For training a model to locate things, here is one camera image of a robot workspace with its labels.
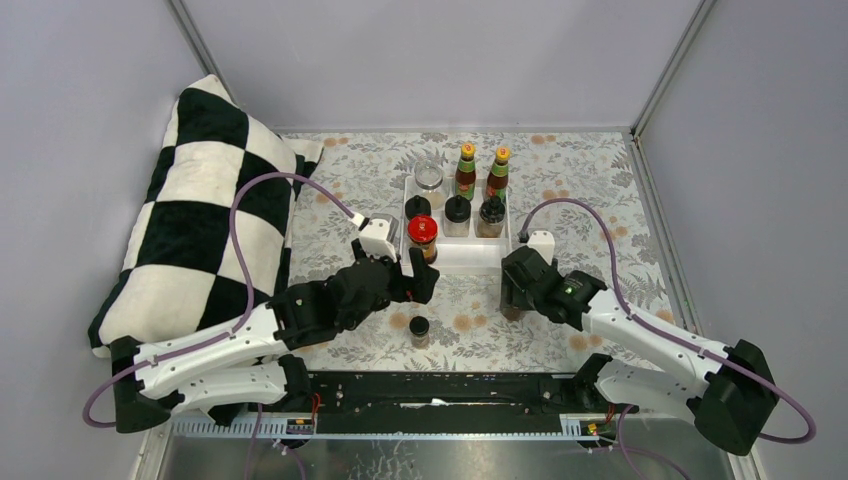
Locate clear glass jar metal rim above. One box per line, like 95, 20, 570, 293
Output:
413, 160, 448, 211

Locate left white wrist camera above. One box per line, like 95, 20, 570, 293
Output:
358, 213, 400, 261

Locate white lid brown jar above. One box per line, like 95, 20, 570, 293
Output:
500, 306, 527, 322

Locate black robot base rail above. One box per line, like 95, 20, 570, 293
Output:
225, 370, 641, 440

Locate white plastic organizer tray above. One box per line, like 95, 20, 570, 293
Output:
401, 175, 512, 275

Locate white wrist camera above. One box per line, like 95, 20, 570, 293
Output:
518, 230, 556, 265
358, 213, 400, 261

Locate black white checkered pillow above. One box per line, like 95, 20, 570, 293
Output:
88, 75, 323, 362

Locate green label sauce bottle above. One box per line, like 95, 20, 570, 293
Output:
454, 143, 476, 201

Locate small black cap spice jar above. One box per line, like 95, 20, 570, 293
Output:
408, 316, 430, 349

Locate red label sauce bottle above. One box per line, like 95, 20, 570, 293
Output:
484, 146, 512, 201

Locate black cap white bean jar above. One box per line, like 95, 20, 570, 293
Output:
404, 195, 432, 221

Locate large black lid jar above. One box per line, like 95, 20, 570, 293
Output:
443, 195, 472, 238

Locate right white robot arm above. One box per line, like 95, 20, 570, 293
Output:
501, 246, 778, 456

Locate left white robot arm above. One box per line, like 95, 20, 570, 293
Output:
110, 248, 440, 433

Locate red lid sauce jar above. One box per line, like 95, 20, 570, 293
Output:
407, 215, 438, 264

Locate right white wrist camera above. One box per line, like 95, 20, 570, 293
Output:
518, 230, 556, 265

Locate black cap brown spice shaker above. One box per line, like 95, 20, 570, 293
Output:
476, 195, 506, 238

